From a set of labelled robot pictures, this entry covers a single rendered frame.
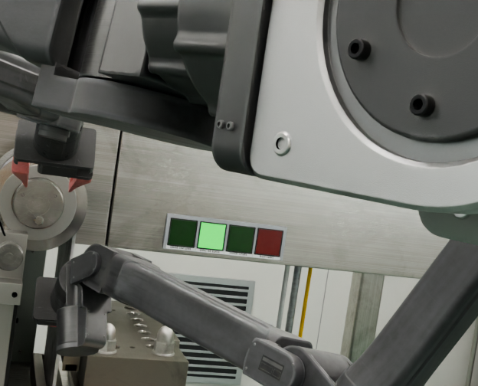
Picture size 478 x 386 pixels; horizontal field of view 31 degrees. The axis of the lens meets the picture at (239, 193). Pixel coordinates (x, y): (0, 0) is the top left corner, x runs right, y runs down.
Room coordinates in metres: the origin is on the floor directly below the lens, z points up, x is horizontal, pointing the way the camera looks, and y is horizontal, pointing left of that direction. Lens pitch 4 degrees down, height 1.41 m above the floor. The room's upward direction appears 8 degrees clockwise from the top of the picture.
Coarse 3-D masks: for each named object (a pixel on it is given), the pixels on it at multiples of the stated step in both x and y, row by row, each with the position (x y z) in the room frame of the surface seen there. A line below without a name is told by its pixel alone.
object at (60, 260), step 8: (72, 240) 1.33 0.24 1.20; (64, 248) 1.43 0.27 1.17; (72, 248) 1.33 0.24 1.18; (64, 256) 1.42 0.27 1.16; (72, 256) 1.33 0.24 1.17; (56, 264) 1.56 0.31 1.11; (56, 272) 1.53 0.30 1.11; (56, 328) 1.40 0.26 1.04; (56, 336) 1.38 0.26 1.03; (56, 344) 1.36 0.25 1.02; (56, 352) 1.35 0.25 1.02
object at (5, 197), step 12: (36, 168) 1.31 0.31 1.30; (12, 180) 1.30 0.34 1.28; (60, 180) 1.32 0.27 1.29; (0, 192) 1.29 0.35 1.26; (12, 192) 1.30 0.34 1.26; (72, 192) 1.32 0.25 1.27; (0, 204) 1.29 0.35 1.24; (72, 204) 1.32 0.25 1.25; (12, 216) 1.30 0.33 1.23; (72, 216) 1.32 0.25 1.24; (12, 228) 1.30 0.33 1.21; (24, 228) 1.30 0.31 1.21; (48, 228) 1.31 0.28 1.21; (60, 228) 1.32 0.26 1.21
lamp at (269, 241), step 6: (258, 234) 1.75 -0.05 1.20; (264, 234) 1.75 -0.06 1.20; (270, 234) 1.76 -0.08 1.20; (276, 234) 1.76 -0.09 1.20; (258, 240) 1.75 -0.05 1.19; (264, 240) 1.75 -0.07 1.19; (270, 240) 1.76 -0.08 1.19; (276, 240) 1.76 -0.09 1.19; (258, 246) 1.75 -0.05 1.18; (264, 246) 1.75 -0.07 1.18; (270, 246) 1.76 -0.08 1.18; (276, 246) 1.76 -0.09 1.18; (258, 252) 1.75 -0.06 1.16; (264, 252) 1.75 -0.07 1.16; (270, 252) 1.76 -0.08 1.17; (276, 252) 1.76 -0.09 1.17
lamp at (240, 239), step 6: (234, 228) 1.73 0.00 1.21; (240, 228) 1.74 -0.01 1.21; (246, 228) 1.74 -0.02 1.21; (252, 228) 1.74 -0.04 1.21; (234, 234) 1.74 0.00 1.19; (240, 234) 1.74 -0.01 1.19; (246, 234) 1.74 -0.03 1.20; (252, 234) 1.75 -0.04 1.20; (228, 240) 1.73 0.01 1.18; (234, 240) 1.74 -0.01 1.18; (240, 240) 1.74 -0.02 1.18; (246, 240) 1.74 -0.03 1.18; (252, 240) 1.75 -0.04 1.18; (228, 246) 1.73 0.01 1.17; (234, 246) 1.74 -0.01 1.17; (240, 246) 1.74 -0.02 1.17; (246, 246) 1.74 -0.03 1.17; (246, 252) 1.74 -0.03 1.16
